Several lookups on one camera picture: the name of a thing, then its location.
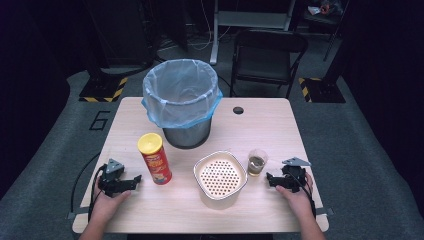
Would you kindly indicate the grey metal trash bin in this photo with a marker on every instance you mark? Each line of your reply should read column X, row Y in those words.
column 187, row 136

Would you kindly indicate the clear plastic cup brown liquid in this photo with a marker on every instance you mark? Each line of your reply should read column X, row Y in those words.
column 257, row 165

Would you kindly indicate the beige perforated strainer basin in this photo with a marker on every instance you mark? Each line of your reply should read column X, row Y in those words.
column 220, row 175

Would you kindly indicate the white metal desk frame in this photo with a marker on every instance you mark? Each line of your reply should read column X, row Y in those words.
column 246, row 18

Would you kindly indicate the blue translucent bin liner bag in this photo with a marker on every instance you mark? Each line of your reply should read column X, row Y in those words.
column 180, row 110

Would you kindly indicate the person's left hand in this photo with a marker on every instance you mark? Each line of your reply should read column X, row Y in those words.
column 108, row 205

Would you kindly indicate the person's right hand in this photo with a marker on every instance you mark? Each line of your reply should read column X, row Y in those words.
column 296, row 201

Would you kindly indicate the black yellow striped stand base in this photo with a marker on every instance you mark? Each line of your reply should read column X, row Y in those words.
column 101, row 90
column 321, row 90

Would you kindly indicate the red chips can yellow lid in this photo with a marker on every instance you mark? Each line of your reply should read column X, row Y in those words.
column 157, row 163

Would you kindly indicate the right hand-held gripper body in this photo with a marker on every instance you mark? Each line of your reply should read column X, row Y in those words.
column 295, row 175

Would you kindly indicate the dark cluttered side table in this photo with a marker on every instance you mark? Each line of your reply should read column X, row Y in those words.
column 325, row 11

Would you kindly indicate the black folding chair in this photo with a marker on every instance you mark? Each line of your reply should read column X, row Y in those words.
column 266, row 56

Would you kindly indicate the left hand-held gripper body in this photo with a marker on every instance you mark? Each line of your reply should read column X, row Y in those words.
column 112, row 171

